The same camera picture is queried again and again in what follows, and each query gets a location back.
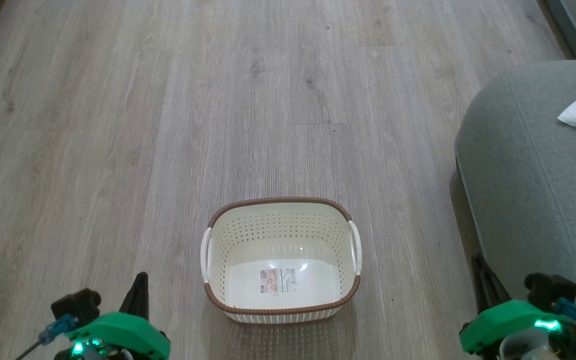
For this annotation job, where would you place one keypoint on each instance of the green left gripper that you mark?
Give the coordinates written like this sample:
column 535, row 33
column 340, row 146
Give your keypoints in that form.
column 123, row 332

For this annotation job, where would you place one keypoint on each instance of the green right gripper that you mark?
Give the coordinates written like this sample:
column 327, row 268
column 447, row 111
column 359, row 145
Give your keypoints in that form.
column 498, row 320

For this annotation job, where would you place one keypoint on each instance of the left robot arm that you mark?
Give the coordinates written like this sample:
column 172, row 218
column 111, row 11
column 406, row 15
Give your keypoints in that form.
column 103, row 355

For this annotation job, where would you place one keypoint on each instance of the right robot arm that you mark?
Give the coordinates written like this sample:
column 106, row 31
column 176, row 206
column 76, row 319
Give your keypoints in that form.
column 543, row 347

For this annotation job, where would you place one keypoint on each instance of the grey sofa seat cushion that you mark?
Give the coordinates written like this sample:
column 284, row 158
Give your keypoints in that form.
column 528, row 175

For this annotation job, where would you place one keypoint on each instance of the paper label sticker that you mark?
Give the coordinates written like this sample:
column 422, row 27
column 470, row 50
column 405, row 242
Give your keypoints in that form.
column 279, row 281

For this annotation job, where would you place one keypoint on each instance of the cream perforated laundry basket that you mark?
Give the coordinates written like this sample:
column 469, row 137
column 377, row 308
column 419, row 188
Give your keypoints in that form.
column 280, row 250

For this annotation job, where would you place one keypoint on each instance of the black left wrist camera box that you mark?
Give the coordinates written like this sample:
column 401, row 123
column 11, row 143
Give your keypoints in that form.
column 78, row 305

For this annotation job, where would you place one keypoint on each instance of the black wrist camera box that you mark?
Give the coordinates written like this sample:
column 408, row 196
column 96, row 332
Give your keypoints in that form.
column 78, row 305
column 550, row 292

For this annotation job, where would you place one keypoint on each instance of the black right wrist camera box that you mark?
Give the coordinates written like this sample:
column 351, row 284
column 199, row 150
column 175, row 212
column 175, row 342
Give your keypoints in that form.
column 550, row 292

